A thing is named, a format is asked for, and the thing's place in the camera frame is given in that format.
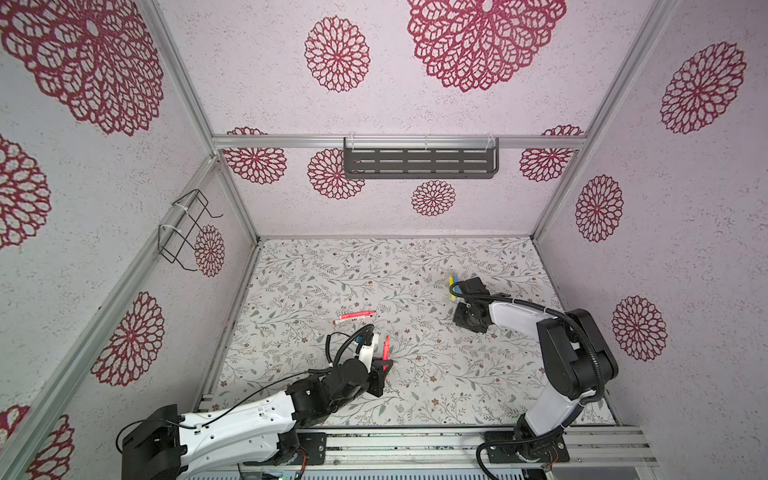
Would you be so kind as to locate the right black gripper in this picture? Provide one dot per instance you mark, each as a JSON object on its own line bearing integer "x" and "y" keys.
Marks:
{"x": 457, "y": 317}

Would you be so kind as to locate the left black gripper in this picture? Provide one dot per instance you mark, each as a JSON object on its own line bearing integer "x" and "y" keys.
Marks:
{"x": 378, "y": 378}

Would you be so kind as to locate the pink highlighter pen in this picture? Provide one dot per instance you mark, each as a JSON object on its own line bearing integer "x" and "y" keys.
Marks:
{"x": 354, "y": 316}
{"x": 386, "y": 354}

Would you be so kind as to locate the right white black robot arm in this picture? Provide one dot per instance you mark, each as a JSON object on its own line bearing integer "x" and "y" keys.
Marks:
{"x": 577, "y": 364}

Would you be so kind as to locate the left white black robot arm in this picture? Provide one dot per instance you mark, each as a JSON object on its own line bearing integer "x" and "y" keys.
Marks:
{"x": 171, "y": 445}

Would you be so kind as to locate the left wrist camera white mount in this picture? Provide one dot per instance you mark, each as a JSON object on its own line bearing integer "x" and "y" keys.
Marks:
{"x": 367, "y": 351}

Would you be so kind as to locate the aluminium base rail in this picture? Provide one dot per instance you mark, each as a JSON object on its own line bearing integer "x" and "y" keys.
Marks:
{"x": 455, "y": 447}

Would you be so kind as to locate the dark metal wall shelf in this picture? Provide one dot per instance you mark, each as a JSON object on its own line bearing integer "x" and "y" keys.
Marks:
{"x": 425, "y": 163}

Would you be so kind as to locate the black wire wall rack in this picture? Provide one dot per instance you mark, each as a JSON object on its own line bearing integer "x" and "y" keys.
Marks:
{"x": 192, "y": 242}

